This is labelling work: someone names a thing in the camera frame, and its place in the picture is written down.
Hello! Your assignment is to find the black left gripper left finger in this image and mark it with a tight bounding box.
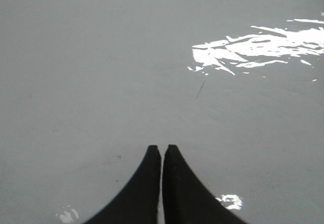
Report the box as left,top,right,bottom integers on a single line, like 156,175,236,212
86,145,161,224

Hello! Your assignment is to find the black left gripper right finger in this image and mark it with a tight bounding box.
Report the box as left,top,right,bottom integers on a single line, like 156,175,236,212
162,144,245,223

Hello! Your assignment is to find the white whiteboard with metal frame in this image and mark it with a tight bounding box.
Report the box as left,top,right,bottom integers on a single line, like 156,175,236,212
1,0,323,223

